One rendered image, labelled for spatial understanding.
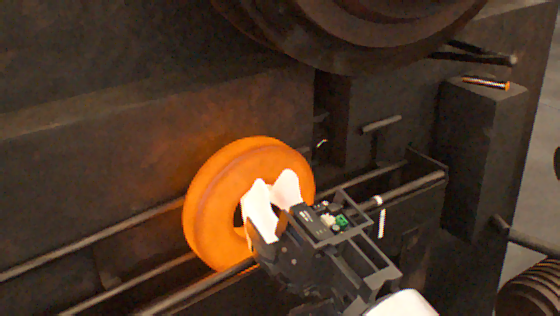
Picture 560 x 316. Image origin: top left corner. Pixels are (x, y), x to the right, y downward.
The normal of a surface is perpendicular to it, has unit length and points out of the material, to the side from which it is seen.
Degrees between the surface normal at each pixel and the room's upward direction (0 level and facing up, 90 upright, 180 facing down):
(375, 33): 90
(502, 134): 90
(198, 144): 90
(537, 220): 0
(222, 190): 89
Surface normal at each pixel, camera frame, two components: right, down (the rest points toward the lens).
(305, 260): -0.81, 0.27
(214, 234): 0.57, 0.38
